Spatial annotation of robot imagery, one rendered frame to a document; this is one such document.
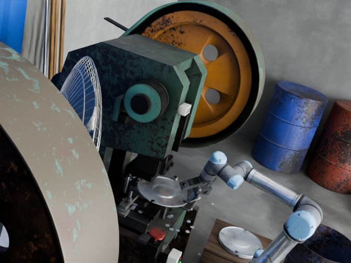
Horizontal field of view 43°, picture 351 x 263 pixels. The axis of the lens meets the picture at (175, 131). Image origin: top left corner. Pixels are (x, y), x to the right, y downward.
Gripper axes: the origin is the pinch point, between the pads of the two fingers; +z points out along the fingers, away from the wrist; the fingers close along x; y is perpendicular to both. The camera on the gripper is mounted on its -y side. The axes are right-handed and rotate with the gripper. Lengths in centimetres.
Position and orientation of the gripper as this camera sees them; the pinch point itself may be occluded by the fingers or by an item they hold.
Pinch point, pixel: (187, 200)
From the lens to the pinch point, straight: 238.9
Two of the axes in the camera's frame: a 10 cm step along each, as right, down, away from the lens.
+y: 8.6, 0.3, 5.0
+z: -3.8, 7.0, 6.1
